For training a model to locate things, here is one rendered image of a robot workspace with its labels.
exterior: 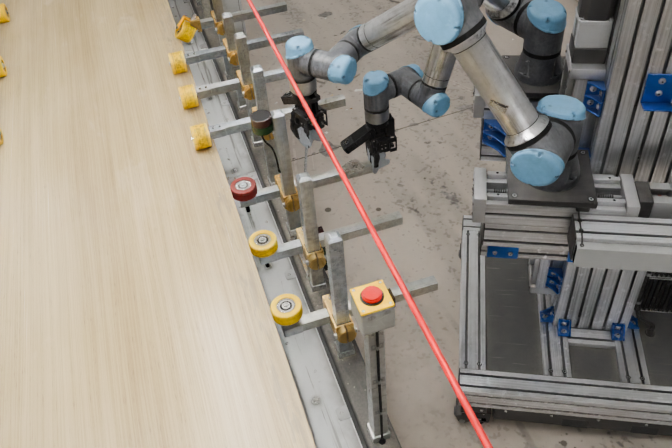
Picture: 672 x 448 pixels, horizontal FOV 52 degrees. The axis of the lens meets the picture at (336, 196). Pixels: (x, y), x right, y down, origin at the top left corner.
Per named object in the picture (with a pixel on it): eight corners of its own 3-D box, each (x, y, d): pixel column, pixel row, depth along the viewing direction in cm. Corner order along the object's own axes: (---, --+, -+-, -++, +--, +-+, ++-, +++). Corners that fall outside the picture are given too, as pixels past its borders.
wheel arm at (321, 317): (432, 283, 192) (433, 273, 189) (438, 292, 189) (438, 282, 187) (282, 330, 184) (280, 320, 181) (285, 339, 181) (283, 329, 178)
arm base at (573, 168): (576, 156, 190) (582, 127, 183) (582, 193, 179) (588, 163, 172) (519, 154, 192) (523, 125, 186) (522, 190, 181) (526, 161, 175)
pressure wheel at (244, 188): (257, 199, 222) (252, 172, 214) (263, 215, 216) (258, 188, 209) (233, 206, 220) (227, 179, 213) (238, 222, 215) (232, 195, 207)
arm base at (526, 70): (560, 61, 226) (565, 34, 219) (564, 87, 215) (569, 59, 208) (513, 60, 228) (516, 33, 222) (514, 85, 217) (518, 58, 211)
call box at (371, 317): (383, 303, 143) (382, 278, 138) (395, 329, 138) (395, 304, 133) (351, 313, 142) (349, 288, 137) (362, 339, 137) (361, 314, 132)
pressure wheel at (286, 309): (284, 316, 186) (278, 288, 179) (310, 324, 184) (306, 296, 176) (270, 339, 181) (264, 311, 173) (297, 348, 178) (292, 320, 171)
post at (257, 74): (279, 180, 245) (260, 62, 212) (281, 186, 242) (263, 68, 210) (269, 183, 244) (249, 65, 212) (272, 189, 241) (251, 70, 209)
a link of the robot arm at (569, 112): (584, 137, 180) (594, 93, 171) (570, 167, 172) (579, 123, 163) (539, 125, 185) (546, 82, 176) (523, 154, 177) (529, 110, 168)
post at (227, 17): (250, 117, 284) (230, 10, 252) (252, 122, 282) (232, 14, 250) (241, 119, 284) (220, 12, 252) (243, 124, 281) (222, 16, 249)
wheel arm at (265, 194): (369, 168, 226) (369, 158, 223) (373, 174, 223) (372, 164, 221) (239, 203, 218) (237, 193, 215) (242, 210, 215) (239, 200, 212)
